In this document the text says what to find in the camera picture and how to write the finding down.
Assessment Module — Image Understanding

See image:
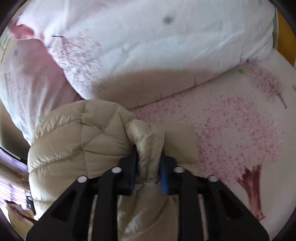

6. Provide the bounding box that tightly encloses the pink floral pillow left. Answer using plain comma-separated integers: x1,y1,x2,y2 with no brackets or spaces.
1,22,82,144

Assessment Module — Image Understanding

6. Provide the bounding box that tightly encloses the pink floral bed sheet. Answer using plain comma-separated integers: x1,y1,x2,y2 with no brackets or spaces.
133,51,295,238

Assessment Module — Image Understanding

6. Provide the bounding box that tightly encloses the pink floral pillow right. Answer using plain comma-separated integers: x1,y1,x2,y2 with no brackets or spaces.
17,1,275,108

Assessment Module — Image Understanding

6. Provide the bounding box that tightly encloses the beige quilted down jacket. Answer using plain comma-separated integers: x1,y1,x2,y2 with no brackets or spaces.
28,99,199,240

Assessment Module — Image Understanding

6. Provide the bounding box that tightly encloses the pink floral pillow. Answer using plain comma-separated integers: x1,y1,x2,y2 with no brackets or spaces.
1,22,82,144
17,1,275,108

